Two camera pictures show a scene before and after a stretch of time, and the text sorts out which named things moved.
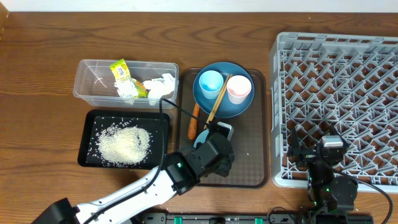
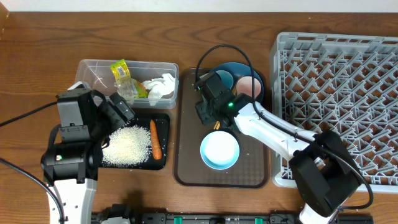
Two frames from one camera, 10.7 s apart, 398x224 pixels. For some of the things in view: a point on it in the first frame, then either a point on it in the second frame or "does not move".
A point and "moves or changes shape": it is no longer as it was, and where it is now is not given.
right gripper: (294, 150) → (203, 107)
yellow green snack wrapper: (120, 72) moves or changes shape
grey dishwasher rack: (347, 82) does not move
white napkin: (159, 87) does not move
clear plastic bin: (94, 83) does not move
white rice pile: (123, 145) does not move
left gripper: (231, 158) → (119, 117)
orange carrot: (193, 122) → (156, 145)
